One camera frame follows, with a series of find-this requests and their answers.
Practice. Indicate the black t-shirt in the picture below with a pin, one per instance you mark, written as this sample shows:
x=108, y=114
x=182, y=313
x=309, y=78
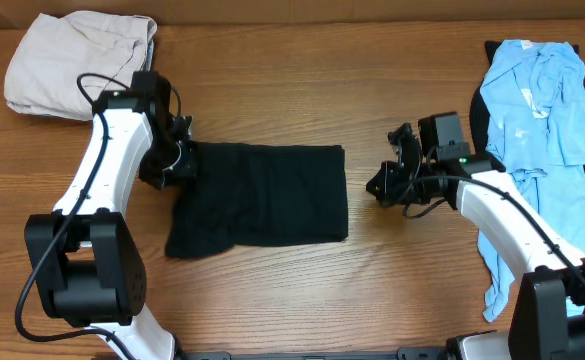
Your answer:
x=258, y=195

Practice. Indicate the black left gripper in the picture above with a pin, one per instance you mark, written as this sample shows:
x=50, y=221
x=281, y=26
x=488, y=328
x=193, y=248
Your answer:
x=173, y=163

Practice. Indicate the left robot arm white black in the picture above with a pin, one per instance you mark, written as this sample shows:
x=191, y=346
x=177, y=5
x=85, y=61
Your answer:
x=88, y=277

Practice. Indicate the beige folded shorts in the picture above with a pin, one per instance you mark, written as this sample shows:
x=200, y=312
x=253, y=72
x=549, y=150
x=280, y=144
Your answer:
x=41, y=76

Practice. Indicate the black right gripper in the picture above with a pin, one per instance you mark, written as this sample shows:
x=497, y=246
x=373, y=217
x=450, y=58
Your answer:
x=400, y=163

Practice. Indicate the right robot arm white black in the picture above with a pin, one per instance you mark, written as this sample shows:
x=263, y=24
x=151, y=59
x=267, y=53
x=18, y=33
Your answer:
x=434, y=165

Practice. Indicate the grey folded garment under shorts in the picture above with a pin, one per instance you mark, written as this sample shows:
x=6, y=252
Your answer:
x=147, y=65

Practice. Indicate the light blue shirt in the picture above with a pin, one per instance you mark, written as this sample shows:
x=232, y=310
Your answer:
x=542, y=175

